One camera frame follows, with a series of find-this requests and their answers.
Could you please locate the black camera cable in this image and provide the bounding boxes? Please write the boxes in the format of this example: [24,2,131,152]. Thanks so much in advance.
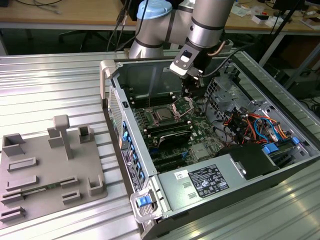
[201,42,256,77]

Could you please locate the CPU socket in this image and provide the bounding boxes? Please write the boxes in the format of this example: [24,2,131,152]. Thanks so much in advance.
[149,104,181,125]

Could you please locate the grey case handle blue latch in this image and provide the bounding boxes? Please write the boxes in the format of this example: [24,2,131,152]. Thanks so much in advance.
[129,188,163,223]

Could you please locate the green RAM stick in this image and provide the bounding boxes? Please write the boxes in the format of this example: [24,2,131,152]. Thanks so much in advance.
[21,182,63,195]

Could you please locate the black box on desk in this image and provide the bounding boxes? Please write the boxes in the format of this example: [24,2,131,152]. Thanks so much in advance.
[126,0,138,21]

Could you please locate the black plastic air shroud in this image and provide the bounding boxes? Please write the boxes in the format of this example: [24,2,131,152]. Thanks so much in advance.
[217,143,280,181]

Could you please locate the black RAM slot bank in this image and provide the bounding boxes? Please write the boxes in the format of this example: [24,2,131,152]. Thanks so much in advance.
[126,86,176,109]
[145,119,191,137]

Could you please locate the grey cable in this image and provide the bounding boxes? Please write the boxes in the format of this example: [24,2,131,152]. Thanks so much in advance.
[32,0,62,15]

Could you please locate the grey parts rack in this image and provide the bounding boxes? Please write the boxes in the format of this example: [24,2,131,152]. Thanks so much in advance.
[0,114,109,230]

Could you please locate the silver chipset heat sink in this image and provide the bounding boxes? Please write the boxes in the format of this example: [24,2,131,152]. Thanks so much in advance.
[191,144,210,160]

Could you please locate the small white box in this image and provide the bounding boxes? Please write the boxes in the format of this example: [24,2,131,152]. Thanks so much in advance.
[252,14,272,26]

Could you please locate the perforated metal disk bay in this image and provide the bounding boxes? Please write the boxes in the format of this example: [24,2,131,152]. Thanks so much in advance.
[204,76,253,121]

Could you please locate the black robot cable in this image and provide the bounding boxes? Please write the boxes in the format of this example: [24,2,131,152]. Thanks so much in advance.
[107,0,142,52]

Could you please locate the blue wire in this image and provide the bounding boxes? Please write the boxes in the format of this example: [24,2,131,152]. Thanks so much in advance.
[254,116,279,144]

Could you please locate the open grey PC case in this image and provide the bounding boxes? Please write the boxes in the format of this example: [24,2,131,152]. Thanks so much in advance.
[99,53,320,240]

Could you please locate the copper coloured hose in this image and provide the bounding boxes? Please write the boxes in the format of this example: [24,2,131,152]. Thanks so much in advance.
[208,40,228,58]

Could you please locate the blue slot retainer row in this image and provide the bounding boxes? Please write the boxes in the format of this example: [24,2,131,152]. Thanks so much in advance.
[121,120,146,181]

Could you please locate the green motherboard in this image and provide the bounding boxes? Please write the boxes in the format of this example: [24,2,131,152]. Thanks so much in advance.
[131,92,226,173]

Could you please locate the black chair base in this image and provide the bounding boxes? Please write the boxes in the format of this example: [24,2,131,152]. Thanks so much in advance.
[58,28,108,50]

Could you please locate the cluttered wooden desk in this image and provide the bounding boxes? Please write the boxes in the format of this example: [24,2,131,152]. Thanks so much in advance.
[231,0,320,35]

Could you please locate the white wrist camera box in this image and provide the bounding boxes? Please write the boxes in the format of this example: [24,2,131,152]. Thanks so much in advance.
[169,44,203,77]

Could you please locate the blue disk connector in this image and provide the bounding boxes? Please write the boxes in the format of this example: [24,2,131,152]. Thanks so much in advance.
[262,142,280,155]

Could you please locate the silver CPU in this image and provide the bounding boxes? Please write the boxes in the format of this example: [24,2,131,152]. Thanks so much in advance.
[156,108,174,121]

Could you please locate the red wire bundle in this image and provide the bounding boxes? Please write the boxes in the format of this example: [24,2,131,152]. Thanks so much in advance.
[224,114,253,146]

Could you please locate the black expansion slot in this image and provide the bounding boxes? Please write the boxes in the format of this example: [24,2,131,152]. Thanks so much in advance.
[152,156,187,173]

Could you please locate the orange wire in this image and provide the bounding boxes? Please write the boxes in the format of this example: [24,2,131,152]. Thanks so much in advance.
[247,113,292,139]

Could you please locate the grey power supply unit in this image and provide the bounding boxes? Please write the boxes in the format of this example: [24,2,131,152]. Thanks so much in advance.
[156,152,247,212]

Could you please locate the small brown cardboard box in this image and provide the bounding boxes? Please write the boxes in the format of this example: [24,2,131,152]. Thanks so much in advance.
[301,16,320,30]

